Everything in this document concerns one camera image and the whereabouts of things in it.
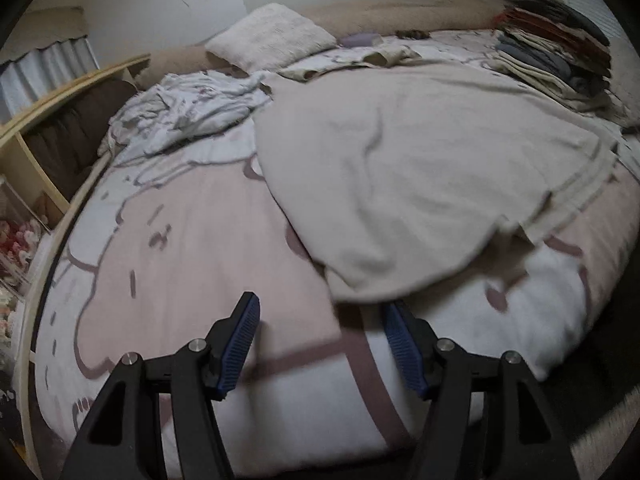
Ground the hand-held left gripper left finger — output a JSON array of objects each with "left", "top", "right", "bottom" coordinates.
[{"left": 60, "top": 291, "right": 262, "bottom": 480}]

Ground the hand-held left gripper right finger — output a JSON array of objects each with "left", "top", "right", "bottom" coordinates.
[{"left": 381, "top": 302, "right": 581, "bottom": 480}]

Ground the beige garment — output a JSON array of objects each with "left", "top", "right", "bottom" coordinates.
[{"left": 252, "top": 57, "right": 621, "bottom": 306}]

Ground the stack of folded clothes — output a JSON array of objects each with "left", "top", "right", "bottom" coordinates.
[{"left": 492, "top": 0, "right": 613, "bottom": 111}]

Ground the pink printed blanket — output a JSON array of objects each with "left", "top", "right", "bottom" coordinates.
[{"left": 32, "top": 30, "right": 640, "bottom": 478}]

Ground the shaggy beige rug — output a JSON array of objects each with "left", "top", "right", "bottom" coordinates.
[{"left": 570, "top": 395, "right": 636, "bottom": 480}]

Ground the clear box with white items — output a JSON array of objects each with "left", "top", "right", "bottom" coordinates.
[{"left": 0, "top": 280, "right": 28, "bottom": 356}]

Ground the clear box with red items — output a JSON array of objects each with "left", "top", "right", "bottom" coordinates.
[{"left": 0, "top": 215, "right": 48, "bottom": 286}]

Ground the crumpled white garment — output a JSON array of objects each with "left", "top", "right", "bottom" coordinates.
[{"left": 97, "top": 70, "right": 273, "bottom": 158}]

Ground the brown cloth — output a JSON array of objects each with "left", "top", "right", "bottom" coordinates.
[{"left": 22, "top": 80, "right": 138, "bottom": 201}]

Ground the cream printed cloth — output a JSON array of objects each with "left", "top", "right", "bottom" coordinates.
[{"left": 277, "top": 42, "right": 421, "bottom": 83}]

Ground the wooden shelf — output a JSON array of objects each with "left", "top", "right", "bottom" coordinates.
[{"left": 0, "top": 55, "right": 151, "bottom": 241}]

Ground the fluffy cream pillow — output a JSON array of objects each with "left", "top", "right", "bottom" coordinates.
[{"left": 205, "top": 2, "right": 337, "bottom": 72}]

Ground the small purple item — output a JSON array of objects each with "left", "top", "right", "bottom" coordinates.
[{"left": 341, "top": 32, "right": 383, "bottom": 48}]

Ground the long beige fluffy cushion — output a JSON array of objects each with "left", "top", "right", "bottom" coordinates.
[{"left": 135, "top": 0, "right": 506, "bottom": 86}]

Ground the pale grey curtain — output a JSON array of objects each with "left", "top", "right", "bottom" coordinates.
[{"left": 0, "top": 37, "right": 101, "bottom": 123}]

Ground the beige curtain valance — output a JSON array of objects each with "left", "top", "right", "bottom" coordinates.
[{"left": 0, "top": 6, "right": 88, "bottom": 63}]

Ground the white window blind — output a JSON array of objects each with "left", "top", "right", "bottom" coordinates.
[{"left": 550, "top": 0, "right": 631, "bottom": 46}]

